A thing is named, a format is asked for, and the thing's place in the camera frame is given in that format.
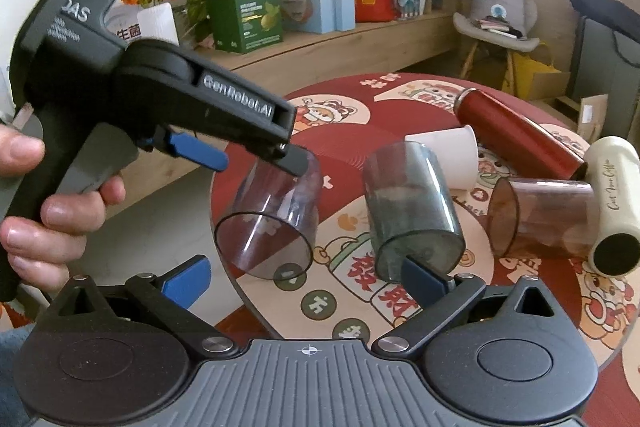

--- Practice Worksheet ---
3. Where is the smoky purple transparent cup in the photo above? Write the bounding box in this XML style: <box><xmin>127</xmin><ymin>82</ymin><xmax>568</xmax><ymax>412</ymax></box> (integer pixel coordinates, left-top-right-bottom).
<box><xmin>214</xmin><ymin>150</ymin><xmax>322</xmax><ymax>282</ymax></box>

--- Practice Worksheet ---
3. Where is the grey-blue transparent cup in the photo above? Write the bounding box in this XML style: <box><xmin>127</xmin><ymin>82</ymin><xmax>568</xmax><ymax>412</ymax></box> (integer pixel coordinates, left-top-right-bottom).
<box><xmin>362</xmin><ymin>141</ymin><xmax>465</xmax><ymax>283</ymax></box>

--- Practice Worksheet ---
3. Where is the brown transparent cup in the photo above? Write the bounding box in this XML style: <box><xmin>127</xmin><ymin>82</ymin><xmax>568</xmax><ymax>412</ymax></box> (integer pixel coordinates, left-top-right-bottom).
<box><xmin>486</xmin><ymin>176</ymin><xmax>599</xmax><ymax>259</ymax></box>

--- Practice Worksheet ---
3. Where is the white paper cup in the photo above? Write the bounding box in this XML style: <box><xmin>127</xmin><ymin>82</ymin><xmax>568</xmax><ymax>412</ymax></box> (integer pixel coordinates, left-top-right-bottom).
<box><xmin>405</xmin><ymin>124</ymin><xmax>478</xmax><ymax>191</ymax></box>

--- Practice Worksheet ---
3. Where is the person's left hand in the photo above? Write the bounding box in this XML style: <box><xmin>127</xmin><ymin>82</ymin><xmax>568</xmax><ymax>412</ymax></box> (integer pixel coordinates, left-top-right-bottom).
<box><xmin>0</xmin><ymin>121</ymin><xmax>127</xmax><ymax>294</ymax></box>

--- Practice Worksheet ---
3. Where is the red round cartoon table mat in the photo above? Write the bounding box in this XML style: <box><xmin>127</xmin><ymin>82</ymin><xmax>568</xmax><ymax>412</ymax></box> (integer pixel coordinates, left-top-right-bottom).
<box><xmin>212</xmin><ymin>74</ymin><xmax>639</xmax><ymax>426</ymax></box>

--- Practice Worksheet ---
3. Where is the white probiotic display box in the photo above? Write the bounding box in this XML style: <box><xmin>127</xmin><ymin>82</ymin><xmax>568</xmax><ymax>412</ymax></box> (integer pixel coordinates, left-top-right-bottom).
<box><xmin>104</xmin><ymin>4</ymin><xmax>142</xmax><ymax>42</ymax></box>

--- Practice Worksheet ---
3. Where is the white ribbed vase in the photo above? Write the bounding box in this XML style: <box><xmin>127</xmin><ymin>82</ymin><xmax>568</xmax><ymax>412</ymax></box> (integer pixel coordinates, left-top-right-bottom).
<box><xmin>137</xmin><ymin>2</ymin><xmax>179</xmax><ymax>46</ymax></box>

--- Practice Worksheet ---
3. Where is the green product box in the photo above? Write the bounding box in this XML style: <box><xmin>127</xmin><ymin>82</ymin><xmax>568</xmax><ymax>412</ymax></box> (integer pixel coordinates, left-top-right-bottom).
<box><xmin>205</xmin><ymin>0</ymin><xmax>282</xmax><ymax>54</ymax></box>

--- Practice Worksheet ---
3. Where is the long wooden sideboard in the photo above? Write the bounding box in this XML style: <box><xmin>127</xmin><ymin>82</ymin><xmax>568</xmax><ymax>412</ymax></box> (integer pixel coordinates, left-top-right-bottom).
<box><xmin>106</xmin><ymin>12</ymin><xmax>460</xmax><ymax>220</ymax></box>

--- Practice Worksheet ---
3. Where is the red metal thermos bottle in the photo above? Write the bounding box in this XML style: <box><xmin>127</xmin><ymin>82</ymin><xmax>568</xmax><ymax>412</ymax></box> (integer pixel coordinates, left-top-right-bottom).
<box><xmin>454</xmin><ymin>88</ymin><xmax>587</xmax><ymax>181</ymax></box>

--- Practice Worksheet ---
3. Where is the grey shell chair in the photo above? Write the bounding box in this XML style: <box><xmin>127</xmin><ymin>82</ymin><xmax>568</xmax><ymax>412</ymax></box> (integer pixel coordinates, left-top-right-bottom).
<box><xmin>452</xmin><ymin>0</ymin><xmax>540</xmax><ymax>79</ymax></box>

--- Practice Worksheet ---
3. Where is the cream coffee tumbler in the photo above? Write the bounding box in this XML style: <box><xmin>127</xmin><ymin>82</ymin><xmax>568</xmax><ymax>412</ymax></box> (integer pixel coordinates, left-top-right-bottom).
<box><xmin>583</xmin><ymin>135</ymin><xmax>640</xmax><ymax>279</ymax></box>

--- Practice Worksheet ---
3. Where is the cardboard box on floor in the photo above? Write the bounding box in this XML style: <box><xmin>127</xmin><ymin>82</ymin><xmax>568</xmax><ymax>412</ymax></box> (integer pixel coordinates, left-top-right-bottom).
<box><xmin>555</xmin><ymin>94</ymin><xmax>608</xmax><ymax>143</ymax></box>

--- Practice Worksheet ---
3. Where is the yellow paper bag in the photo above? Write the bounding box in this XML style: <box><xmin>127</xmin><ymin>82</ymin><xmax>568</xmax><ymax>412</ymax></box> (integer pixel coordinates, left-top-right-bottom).
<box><xmin>501</xmin><ymin>41</ymin><xmax>570</xmax><ymax>102</ymax></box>

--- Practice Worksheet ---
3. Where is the grey printed cushion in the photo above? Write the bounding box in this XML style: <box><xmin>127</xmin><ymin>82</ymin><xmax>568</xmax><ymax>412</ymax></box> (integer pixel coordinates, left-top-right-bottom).
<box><xmin>469</xmin><ymin>0</ymin><xmax>525</xmax><ymax>31</ymax></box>

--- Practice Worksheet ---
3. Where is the grey black shopping bag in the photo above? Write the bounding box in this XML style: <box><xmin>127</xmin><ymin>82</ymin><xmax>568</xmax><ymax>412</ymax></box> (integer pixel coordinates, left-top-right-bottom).
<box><xmin>567</xmin><ymin>0</ymin><xmax>639</xmax><ymax>144</ymax></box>

